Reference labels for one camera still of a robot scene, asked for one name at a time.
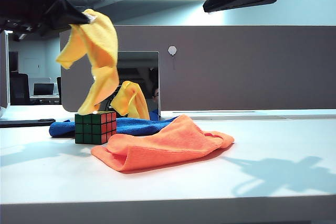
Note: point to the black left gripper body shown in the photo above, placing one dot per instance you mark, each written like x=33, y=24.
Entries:
x=23, y=3

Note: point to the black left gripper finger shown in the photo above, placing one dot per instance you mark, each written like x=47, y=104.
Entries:
x=67, y=15

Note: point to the yellow microfiber rag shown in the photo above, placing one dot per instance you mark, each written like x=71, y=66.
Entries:
x=102, y=51

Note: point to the Rubik's cube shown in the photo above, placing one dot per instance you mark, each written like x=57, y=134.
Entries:
x=89, y=129

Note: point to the blue microfiber rag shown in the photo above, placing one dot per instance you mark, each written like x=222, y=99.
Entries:
x=136, y=127

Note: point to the orange microfiber rag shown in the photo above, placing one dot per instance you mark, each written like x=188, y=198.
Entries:
x=168, y=145

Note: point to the narrow grey desk partition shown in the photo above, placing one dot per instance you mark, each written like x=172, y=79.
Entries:
x=3, y=72

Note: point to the wide grey desk partition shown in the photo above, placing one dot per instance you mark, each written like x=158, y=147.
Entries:
x=236, y=72

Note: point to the black office chair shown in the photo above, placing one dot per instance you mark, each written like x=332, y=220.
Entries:
x=59, y=90
x=19, y=89

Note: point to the black computer monitor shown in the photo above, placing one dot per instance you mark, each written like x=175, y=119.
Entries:
x=43, y=89

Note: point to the round white adhesive hook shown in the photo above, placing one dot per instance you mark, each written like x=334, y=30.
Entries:
x=172, y=50

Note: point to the standing rectangular mirror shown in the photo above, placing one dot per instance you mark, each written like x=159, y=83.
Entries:
x=139, y=74

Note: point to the black smartphone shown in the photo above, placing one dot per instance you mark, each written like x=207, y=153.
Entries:
x=23, y=123

